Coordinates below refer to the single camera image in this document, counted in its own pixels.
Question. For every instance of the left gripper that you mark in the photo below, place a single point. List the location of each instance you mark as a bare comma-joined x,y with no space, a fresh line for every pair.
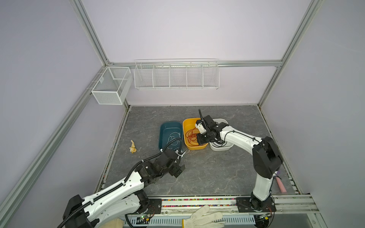
177,170

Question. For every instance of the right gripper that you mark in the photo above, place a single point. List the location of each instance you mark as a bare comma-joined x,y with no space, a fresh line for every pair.
199,139

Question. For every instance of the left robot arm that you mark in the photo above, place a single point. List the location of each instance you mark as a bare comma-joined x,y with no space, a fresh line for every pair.
126,196

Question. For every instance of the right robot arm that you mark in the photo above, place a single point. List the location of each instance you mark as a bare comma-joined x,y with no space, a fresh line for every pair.
267,159

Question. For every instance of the white plastic bin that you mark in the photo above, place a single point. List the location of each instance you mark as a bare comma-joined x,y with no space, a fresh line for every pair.
220,147

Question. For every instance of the yellow plastic bin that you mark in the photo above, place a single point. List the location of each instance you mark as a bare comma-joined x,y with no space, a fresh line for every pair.
190,135

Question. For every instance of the teal plastic bin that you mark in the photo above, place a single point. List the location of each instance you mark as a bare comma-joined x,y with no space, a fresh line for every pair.
171,134

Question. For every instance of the yellow toy figure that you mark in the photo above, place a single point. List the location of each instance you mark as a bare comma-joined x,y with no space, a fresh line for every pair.
133,148

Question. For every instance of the right work glove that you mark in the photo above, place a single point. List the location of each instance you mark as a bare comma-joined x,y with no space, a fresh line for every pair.
202,218

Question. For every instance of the work glove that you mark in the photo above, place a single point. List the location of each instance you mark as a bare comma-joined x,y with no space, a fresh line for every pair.
202,218
116,223

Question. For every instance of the left work glove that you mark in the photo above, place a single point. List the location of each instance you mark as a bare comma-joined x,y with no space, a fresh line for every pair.
116,223

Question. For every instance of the white mesh box basket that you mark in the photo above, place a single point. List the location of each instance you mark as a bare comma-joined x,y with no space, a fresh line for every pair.
113,85

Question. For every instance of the purple object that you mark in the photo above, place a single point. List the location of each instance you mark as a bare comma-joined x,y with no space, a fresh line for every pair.
280,183

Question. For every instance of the white wire shelf basket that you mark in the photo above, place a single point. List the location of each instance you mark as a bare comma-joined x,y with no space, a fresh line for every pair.
159,74

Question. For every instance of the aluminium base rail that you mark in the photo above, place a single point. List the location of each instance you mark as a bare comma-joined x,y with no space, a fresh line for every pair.
236,210

